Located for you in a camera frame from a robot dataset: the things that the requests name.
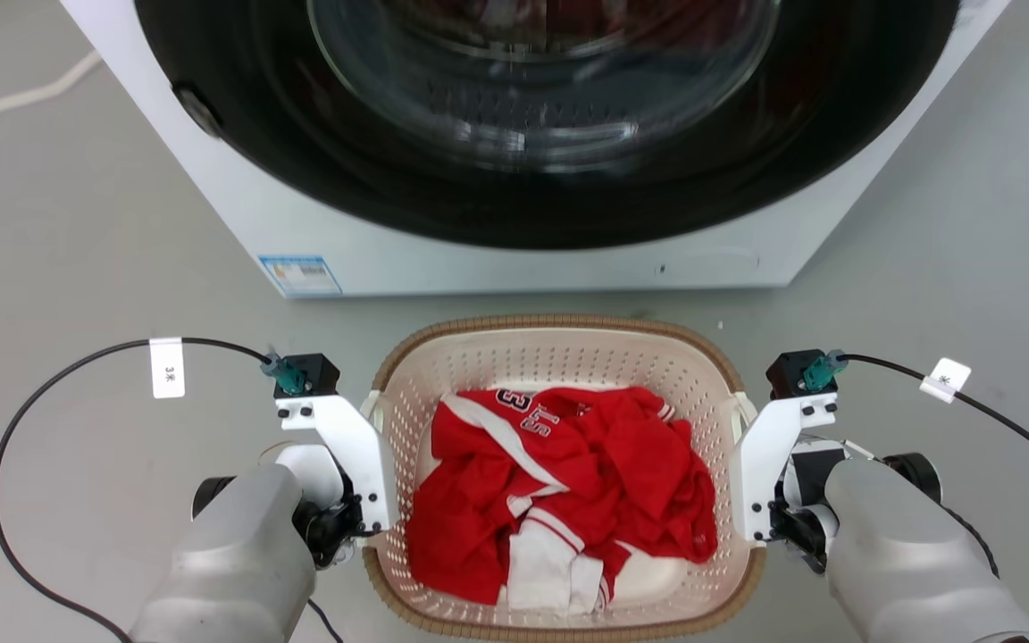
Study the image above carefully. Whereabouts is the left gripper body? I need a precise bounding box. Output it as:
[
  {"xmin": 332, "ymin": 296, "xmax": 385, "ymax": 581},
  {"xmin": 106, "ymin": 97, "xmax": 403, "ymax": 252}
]
[{"xmin": 261, "ymin": 441, "xmax": 369, "ymax": 570}]

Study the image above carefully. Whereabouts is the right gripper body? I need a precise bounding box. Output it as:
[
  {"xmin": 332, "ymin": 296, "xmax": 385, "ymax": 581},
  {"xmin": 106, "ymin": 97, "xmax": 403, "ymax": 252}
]
[{"xmin": 770, "ymin": 436, "xmax": 878, "ymax": 574}]

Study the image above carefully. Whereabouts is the beige perforated laundry basket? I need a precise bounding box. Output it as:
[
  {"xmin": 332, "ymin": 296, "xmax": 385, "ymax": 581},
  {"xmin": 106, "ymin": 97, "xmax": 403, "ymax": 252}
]
[{"xmin": 361, "ymin": 313, "xmax": 768, "ymax": 643}]

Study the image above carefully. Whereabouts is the red and white jersey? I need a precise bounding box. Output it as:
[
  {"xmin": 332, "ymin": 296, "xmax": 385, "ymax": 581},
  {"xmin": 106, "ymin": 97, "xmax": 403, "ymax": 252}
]
[{"xmin": 405, "ymin": 385, "xmax": 720, "ymax": 617}]

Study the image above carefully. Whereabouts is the blue energy label sticker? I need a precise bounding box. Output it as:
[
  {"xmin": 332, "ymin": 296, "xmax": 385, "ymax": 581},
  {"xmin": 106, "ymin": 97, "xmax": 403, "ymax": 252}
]
[{"xmin": 257, "ymin": 255, "xmax": 343, "ymax": 298}]

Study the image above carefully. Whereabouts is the white front-load washing machine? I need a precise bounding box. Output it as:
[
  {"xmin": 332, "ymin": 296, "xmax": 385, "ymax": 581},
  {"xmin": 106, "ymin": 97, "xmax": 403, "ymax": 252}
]
[{"xmin": 59, "ymin": 0, "xmax": 1012, "ymax": 299}]

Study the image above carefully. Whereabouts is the black round washer door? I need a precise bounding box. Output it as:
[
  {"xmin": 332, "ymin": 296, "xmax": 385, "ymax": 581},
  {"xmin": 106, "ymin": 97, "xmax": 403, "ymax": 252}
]
[{"xmin": 133, "ymin": 0, "xmax": 963, "ymax": 252}]

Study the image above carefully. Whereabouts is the white right camera bracket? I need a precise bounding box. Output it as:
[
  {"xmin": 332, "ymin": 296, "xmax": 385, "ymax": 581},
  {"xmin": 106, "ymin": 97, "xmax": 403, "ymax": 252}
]
[{"xmin": 731, "ymin": 393, "xmax": 839, "ymax": 544}]

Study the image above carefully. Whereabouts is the white camera bracket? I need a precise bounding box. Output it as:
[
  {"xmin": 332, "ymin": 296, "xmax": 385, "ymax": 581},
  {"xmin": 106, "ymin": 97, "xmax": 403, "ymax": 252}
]
[
  {"xmin": 275, "ymin": 393, "xmax": 400, "ymax": 537},
  {"xmin": 731, "ymin": 393, "xmax": 839, "ymax": 544}
]

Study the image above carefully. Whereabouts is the white left camera bracket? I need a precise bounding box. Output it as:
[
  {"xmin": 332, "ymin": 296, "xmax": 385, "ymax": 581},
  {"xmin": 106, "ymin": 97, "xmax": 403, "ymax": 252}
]
[{"xmin": 275, "ymin": 393, "xmax": 400, "ymax": 537}]

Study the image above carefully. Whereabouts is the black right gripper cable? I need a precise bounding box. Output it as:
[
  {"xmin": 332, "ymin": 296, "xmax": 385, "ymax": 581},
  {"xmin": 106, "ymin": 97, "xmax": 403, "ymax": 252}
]
[{"xmin": 839, "ymin": 353, "xmax": 1029, "ymax": 578}]

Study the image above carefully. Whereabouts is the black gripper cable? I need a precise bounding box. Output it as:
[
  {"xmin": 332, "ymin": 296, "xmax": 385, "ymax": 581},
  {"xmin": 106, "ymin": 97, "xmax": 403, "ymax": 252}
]
[
  {"xmin": 839, "ymin": 353, "xmax": 1029, "ymax": 578},
  {"xmin": 0, "ymin": 337, "xmax": 344, "ymax": 643}
]

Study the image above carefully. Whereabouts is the white cable tag with star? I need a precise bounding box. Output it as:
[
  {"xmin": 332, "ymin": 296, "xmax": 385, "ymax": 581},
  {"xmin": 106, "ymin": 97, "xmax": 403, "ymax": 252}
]
[{"xmin": 919, "ymin": 357, "xmax": 973, "ymax": 405}]

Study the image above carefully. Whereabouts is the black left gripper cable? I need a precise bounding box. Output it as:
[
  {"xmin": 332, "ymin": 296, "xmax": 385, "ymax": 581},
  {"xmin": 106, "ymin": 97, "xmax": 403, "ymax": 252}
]
[{"xmin": 0, "ymin": 337, "xmax": 344, "ymax": 643}]

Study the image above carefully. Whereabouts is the white printed cable tag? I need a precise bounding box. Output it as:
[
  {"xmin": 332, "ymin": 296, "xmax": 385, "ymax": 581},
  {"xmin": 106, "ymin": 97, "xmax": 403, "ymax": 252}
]
[{"xmin": 149, "ymin": 337, "xmax": 187, "ymax": 400}]

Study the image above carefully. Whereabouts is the white floor cable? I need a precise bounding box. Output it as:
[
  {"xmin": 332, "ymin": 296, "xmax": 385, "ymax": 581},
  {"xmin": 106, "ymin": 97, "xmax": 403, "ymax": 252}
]
[{"xmin": 0, "ymin": 51, "xmax": 104, "ymax": 140}]

